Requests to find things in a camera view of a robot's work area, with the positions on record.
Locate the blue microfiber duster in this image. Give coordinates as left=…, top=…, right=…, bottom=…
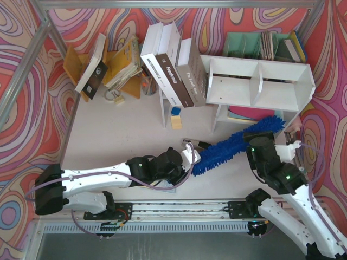
left=192, top=115, right=286, bottom=177

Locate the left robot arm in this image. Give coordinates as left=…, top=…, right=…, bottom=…
left=33, top=145, right=200, bottom=219

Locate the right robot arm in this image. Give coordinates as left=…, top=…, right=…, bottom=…
left=243, top=132, right=346, bottom=259

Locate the white bookshelf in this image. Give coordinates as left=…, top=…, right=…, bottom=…
left=159, top=54, right=317, bottom=133

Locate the calculator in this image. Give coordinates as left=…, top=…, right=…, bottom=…
left=150, top=180, right=176, bottom=193

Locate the beige black stapler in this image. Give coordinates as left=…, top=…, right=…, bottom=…
left=181, top=138, right=211, bottom=150

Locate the pink toy pig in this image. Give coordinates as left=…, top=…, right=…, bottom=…
left=285, top=116, right=302, bottom=135

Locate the yellow sticky note pad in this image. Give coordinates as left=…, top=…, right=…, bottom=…
left=170, top=115, right=182, bottom=129

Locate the coloured paper stack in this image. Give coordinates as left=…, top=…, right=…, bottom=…
left=227, top=106, right=282, bottom=124

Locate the blue small box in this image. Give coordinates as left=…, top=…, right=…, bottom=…
left=171, top=107, right=181, bottom=116

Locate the grey Lonely Ones book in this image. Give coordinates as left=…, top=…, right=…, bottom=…
left=176, top=38, right=208, bottom=107

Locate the green desk organizer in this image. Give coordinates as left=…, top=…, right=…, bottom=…
left=222, top=31, right=307, bottom=63

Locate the yellow books stack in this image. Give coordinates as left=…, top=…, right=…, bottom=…
left=104, top=35, right=142, bottom=89

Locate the white Mademoiselle book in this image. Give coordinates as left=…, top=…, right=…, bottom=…
left=140, top=22, right=182, bottom=107

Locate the black white book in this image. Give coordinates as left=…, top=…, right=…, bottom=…
left=75, top=33, right=108, bottom=100

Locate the brown Fredonia book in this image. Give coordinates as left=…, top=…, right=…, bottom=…
left=156, top=22, right=194, bottom=108

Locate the yellow wooden book rack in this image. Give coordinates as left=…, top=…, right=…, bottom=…
left=63, top=38, right=141, bottom=101

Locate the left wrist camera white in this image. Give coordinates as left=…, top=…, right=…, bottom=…
left=181, top=143, right=201, bottom=172

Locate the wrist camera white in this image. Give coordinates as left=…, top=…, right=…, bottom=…
left=181, top=143, right=201, bottom=172
left=275, top=140, right=301, bottom=163

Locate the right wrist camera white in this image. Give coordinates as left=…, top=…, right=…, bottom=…
left=275, top=140, right=301, bottom=163

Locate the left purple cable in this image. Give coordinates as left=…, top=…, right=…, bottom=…
left=24, top=143, right=196, bottom=239

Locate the purple cable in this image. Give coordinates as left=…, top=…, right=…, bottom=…
left=24, top=143, right=196, bottom=239
left=297, top=142, right=345, bottom=252

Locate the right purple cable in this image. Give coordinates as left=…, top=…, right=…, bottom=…
left=297, top=142, right=345, bottom=252

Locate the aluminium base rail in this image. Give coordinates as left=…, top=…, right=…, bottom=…
left=32, top=199, right=330, bottom=233

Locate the key ring with padlock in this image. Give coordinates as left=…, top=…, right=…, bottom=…
left=104, top=88, right=125, bottom=105

